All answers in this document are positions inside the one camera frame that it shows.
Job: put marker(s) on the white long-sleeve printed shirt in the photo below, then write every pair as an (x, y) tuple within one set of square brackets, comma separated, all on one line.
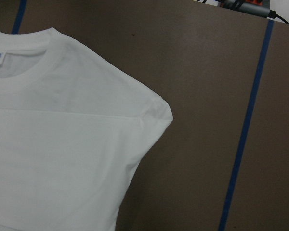
[(73, 130)]

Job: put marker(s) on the grey aluminium frame post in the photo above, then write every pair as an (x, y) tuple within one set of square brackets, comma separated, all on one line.
[(254, 7)]

